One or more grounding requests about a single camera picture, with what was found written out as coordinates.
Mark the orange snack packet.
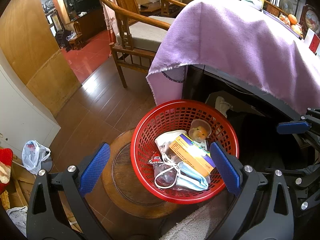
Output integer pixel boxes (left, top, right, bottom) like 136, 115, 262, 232
168, 134, 216, 178

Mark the white fleece cloth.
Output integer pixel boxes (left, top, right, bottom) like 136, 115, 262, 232
160, 202, 225, 240

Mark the grey seat cushion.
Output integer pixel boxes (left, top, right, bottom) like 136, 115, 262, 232
116, 16, 175, 51

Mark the white cabinet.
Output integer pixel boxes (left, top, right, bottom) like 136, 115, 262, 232
0, 62, 62, 155

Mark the reddish fruit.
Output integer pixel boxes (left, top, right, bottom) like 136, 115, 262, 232
279, 14, 292, 27

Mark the purple printed tablecloth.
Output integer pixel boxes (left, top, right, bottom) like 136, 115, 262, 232
146, 0, 320, 115

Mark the white shoe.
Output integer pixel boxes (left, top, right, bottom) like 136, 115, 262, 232
215, 96, 234, 118

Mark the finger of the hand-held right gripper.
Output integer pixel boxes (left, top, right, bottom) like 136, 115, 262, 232
266, 164, 320, 217
276, 107, 320, 140

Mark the clear jelly cup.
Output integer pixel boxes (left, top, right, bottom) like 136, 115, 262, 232
189, 119, 211, 142

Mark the round embroidered table screen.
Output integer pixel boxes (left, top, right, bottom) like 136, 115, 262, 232
299, 4, 320, 40

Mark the small wooden chair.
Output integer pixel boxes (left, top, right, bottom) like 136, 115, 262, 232
67, 21, 84, 50

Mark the red white box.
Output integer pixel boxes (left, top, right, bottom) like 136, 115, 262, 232
304, 28, 320, 55

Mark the wooden armchair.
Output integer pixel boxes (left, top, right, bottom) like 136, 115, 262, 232
86, 0, 188, 88

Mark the white crumpled cloth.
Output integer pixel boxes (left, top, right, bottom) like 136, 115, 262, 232
7, 206, 28, 237

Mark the round wooden stool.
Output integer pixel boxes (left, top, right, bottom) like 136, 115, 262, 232
101, 129, 200, 212

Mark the floral curtain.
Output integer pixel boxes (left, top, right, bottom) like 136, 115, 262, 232
97, 0, 118, 58

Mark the flattened cardboard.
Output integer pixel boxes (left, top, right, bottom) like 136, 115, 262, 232
5, 160, 83, 233

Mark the red plastic basket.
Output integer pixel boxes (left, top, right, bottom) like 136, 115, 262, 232
130, 99, 239, 205

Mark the standing electric fan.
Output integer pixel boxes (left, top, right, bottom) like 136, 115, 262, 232
278, 0, 295, 14

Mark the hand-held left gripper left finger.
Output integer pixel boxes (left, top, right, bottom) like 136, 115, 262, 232
26, 142, 112, 240

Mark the white plastic shopping bag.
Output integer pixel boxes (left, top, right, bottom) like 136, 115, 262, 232
22, 140, 51, 175

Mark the blue face mask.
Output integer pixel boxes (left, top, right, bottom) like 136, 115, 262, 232
155, 152, 209, 192

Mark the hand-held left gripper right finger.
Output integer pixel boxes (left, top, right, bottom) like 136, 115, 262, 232
209, 142, 295, 240

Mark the white paper cup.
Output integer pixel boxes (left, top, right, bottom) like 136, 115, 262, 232
155, 129, 187, 155

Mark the white ceramic jar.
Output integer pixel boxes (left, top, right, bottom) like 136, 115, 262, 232
241, 0, 263, 11

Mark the dark low cabinet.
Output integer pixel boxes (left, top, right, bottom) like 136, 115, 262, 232
60, 5, 105, 45

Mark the clear plastic bag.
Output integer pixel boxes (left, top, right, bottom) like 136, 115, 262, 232
150, 155, 180, 188

